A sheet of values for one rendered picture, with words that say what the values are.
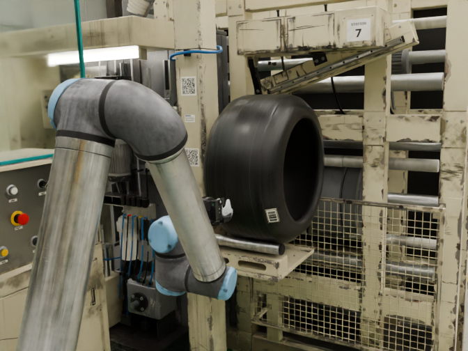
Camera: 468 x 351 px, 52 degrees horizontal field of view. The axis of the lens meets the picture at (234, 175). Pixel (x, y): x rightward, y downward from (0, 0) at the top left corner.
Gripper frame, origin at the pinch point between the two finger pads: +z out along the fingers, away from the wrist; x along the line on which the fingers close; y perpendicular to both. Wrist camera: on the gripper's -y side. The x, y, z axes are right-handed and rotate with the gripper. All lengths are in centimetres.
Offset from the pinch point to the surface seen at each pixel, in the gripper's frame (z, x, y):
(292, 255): 42, -5, -28
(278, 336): 86, 22, -93
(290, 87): 68, 7, 41
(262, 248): 20.3, -2.1, -18.8
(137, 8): 57, 83, 81
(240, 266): 18.3, 6.6, -26.5
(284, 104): 26.5, -8.7, 34.7
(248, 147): 10.0, -2.7, 20.8
